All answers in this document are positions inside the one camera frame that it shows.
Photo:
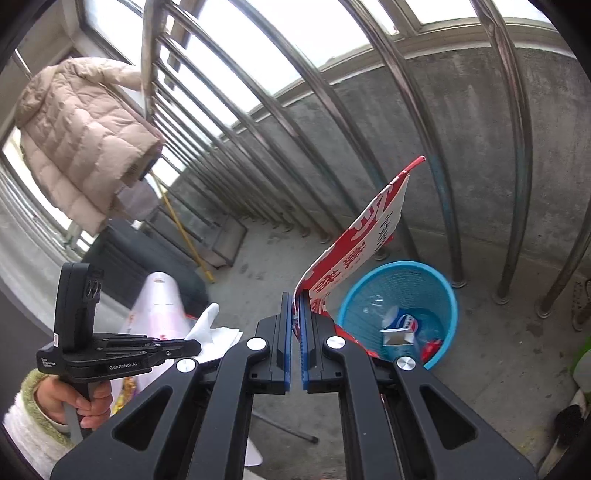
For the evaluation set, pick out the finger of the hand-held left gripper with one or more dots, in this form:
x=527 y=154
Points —
x=180 y=353
x=138 y=342

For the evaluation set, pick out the beige down jacket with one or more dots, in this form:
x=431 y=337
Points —
x=78 y=138

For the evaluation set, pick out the blue plastic basket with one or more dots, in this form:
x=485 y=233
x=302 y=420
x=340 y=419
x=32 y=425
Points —
x=438 y=295

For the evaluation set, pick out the white and green fluffy robe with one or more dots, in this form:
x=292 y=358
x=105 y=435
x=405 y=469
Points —
x=582 y=397

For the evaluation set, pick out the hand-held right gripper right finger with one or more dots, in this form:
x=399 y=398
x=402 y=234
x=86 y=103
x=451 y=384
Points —
x=304 y=332

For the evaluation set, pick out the clear plastic bottle blue label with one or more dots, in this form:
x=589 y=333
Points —
x=408 y=323

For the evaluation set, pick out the dark red wrapper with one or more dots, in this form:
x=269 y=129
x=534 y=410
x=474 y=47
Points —
x=429 y=348

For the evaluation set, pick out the white tissue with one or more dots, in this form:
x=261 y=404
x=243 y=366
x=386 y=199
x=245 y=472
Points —
x=207 y=323

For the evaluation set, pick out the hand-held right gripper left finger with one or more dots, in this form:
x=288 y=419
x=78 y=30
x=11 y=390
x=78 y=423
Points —
x=288 y=332

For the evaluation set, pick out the grey hanging cloth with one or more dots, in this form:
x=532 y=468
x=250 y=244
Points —
x=136 y=201

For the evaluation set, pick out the metal railing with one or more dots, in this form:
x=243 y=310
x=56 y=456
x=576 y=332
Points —
x=521 y=147

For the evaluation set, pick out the small blue white carton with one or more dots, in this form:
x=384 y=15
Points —
x=397 y=339

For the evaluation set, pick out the metal table leg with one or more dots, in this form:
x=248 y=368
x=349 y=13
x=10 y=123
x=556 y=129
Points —
x=286 y=427

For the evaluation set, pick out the grey dustpan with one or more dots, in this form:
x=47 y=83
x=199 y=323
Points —
x=226 y=244

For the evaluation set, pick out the person's left forearm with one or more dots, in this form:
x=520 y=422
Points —
x=27 y=434

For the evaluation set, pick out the beige slipper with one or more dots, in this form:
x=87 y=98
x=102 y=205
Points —
x=581 y=304

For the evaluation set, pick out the person's left hand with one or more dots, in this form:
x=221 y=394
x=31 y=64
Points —
x=94 y=406

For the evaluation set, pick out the red and white paper bag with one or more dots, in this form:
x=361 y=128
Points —
x=364 y=240

